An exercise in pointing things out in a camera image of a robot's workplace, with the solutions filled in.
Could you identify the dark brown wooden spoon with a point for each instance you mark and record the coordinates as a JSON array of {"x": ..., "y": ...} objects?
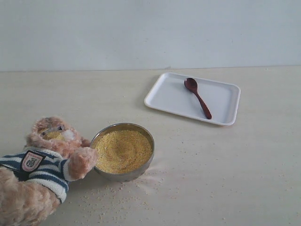
[{"x": 192, "y": 86}]

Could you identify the tan plush teddy bear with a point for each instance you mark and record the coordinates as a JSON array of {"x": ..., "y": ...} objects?
[{"x": 35, "y": 181}]

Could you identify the steel bowl of yellow grain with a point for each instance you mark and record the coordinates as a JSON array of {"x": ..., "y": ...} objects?
[{"x": 125, "y": 151}]

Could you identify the white rectangular foam tray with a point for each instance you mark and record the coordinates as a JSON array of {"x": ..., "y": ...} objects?
[{"x": 169, "y": 94}]

